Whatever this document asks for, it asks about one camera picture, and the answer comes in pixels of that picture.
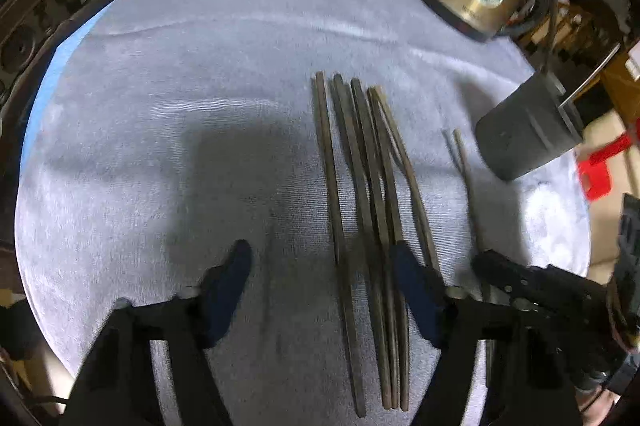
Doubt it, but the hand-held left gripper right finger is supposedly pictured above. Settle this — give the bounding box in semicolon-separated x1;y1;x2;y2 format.
391;242;585;426

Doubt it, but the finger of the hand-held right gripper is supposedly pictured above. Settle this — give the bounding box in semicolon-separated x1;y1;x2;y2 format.
471;249;557;309

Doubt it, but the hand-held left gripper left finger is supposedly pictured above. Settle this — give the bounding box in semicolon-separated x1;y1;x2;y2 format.
59;239;253;426

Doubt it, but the grey chopstick holder cup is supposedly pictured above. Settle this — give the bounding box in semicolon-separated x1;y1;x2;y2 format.
474;71;586;182

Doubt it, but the red plastic stool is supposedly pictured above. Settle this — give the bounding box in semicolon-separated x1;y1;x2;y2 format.
575;131;632;202

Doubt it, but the beige armchair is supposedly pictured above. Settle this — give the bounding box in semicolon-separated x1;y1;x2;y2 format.
575;96;640;267

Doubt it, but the grey towel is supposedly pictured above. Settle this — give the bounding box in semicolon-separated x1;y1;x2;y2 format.
15;0;593;426

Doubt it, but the blue cloth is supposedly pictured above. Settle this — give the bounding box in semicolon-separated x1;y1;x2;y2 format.
20;12;97;147

